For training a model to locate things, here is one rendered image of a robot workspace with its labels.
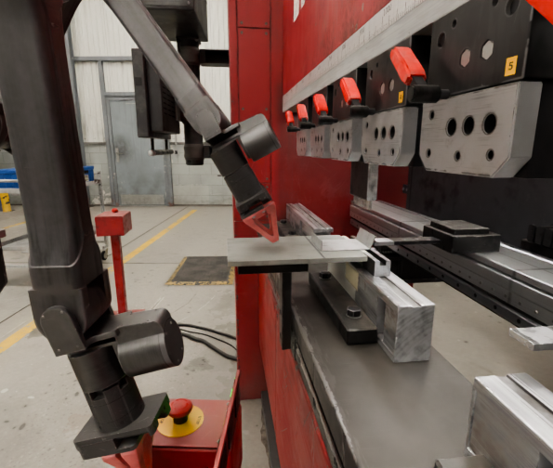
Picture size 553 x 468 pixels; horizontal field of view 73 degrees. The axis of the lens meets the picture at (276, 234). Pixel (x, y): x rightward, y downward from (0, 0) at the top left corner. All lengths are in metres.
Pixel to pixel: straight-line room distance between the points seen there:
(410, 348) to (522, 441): 0.25
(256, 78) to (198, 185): 6.41
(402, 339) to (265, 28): 1.33
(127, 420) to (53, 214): 0.26
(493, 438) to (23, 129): 0.55
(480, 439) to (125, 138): 8.09
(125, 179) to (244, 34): 6.90
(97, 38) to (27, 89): 8.27
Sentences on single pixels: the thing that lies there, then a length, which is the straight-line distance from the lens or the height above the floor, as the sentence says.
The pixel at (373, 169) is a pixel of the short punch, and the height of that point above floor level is 1.16.
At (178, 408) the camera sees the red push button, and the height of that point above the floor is 0.81.
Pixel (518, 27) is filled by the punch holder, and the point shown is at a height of 1.30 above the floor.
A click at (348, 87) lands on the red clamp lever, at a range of 0.66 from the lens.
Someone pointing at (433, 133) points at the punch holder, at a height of 1.22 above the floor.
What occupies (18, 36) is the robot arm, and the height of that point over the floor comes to 1.30.
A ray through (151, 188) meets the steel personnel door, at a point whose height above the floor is 0.36.
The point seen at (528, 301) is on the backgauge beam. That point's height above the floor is 0.94.
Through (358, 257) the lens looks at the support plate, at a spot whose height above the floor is 1.00.
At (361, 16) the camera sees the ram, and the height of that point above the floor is 1.42.
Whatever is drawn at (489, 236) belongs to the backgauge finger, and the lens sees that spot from 0.89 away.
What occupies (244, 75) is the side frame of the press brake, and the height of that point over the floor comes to 1.48.
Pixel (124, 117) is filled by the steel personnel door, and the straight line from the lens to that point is 8.31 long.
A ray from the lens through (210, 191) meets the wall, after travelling 7.90.
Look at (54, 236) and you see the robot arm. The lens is 0.45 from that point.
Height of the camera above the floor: 1.20
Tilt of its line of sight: 13 degrees down
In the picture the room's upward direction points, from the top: straight up
